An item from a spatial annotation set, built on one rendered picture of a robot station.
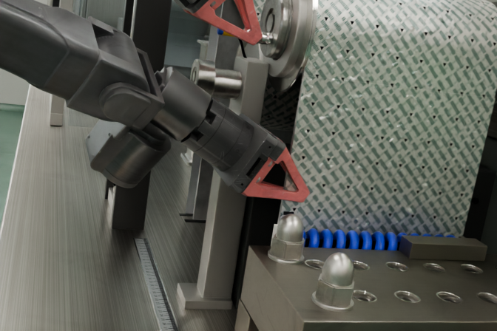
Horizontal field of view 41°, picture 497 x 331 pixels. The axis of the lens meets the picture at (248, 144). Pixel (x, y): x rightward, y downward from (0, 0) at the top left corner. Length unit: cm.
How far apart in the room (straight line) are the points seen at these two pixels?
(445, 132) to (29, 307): 51
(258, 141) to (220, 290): 25
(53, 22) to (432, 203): 47
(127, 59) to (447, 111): 37
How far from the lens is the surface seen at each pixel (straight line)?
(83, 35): 59
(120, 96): 58
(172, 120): 64
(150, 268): 92
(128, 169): 67
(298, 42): 70
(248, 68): 75
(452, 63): 77
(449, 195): 81
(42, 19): 57
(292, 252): 65
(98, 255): 95
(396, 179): 77
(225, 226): 80
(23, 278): 88
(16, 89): 630
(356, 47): 71
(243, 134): 66
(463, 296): 68
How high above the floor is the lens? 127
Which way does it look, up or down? 12 degrees down
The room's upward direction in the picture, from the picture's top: 9 degrees clockwise
